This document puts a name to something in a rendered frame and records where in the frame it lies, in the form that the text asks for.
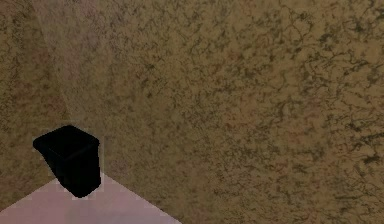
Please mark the black waste bin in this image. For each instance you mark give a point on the black waste bin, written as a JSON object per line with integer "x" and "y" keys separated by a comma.
{"x": 71, "y": 160}

